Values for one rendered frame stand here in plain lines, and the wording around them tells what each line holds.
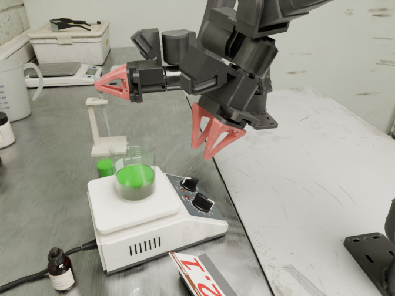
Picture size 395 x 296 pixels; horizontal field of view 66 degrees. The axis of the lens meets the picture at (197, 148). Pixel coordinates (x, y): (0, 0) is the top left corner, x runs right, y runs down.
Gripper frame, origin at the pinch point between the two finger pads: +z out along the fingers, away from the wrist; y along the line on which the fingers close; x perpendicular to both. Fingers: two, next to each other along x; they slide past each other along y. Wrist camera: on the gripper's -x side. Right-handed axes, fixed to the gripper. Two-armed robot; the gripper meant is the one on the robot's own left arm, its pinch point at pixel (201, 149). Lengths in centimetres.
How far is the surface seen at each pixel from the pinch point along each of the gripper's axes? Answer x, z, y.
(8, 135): -16, 26, -43
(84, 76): 12, 15, -79
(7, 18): -8, 14, -125
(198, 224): -3.0, 8.1, 9.4
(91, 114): -5.3, 10.0, -29.5
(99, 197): -14.2, 11.4, -0.8
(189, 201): -2.2, 7.2, 5.0
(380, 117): 219, -33, -49
